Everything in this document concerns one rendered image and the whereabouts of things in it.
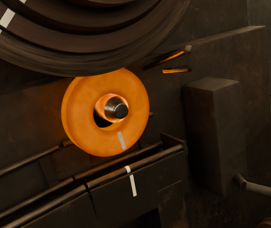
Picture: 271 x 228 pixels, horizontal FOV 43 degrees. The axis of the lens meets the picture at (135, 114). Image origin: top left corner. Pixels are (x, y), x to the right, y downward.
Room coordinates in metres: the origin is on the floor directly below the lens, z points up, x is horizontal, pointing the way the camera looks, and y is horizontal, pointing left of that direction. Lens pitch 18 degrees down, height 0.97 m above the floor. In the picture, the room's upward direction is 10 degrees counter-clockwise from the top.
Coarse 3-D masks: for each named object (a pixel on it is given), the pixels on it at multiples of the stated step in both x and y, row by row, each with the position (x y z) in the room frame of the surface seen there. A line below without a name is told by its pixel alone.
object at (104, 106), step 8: (104, 96) 0.55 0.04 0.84; (112, 96) 0.53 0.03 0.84; (120, 96) 0.54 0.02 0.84; (96, 104) 0.55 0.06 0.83; (104, 104) 0.53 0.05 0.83; (112, 104) 0.52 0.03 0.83; (120, 104) 0.52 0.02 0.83; (96, 112) 0.55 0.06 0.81; (104, 112) 0.52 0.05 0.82; (112, 112) 0.51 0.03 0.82; (120, 112) 0.52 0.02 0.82; (112, 120) 0.52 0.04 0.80; (120, 120) 0.53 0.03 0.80
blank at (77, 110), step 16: (80, 80) 0.54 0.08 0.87; (96, 80) 0.54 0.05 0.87; (112, 80) 0.56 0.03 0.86; (128, 80) 0.57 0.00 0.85; (64, 96) 0.54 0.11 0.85; (80, 96) 0.53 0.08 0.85; (96, 96) 0.54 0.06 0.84; (128, 96) 0.57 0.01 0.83; (144, 96) 0.58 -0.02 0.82; (64, 112) 0.53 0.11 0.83; (80, 112) 0.53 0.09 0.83; (128, 112) 0.57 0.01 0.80; (144, 112) 0.58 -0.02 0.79; (64, 128) 0.54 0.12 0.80; (80, 128) 0.52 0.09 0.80; (96, 128) 0.54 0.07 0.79; (112, 128) 0.56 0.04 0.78; (128, 128) 0.56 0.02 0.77; (144, 128) 0.58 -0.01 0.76; (80, 144) 0.52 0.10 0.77; (96, 144) 0.53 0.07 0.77; (112, 144) 0.55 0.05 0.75; (128, 144) 0.56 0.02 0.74
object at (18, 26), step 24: (0, 0) 0.45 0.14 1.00; (48, 0) 0.46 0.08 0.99; (144, 0) 0.52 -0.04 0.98; (168, 0) 0.57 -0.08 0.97; (24, 24) 0.46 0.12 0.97; (48, 24) 0.47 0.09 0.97; (72, 24) 0.47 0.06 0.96; (96, 24) 0.49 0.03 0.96; (120, 24) 0.51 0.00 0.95; (144, 24) 0.54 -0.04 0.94; (48, 48) 0.49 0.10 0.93; (72, 48) 0.49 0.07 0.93; (96, 48) 0.50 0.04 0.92
